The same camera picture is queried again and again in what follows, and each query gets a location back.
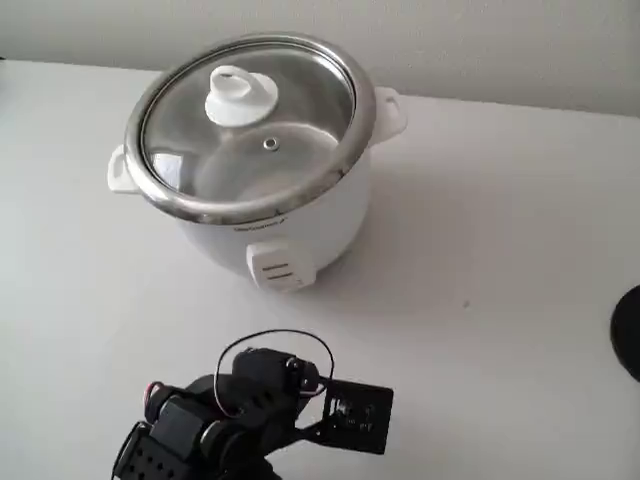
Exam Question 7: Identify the glass lid with white knob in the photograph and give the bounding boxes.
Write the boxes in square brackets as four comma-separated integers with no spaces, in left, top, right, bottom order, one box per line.
[137,39,359,207]

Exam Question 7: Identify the white rice cooker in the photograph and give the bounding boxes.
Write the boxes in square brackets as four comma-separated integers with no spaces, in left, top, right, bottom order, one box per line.
[106,32,409,294]

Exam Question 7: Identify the black round object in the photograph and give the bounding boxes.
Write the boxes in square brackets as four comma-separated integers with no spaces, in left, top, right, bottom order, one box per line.
[608,284,640,384]

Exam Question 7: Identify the thin black cable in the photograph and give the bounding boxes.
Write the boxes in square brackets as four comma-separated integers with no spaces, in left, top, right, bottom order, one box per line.
[214,328,337,419]

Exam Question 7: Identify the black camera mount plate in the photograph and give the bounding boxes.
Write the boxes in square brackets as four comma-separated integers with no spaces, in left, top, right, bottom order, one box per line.
[293,374,395,455]

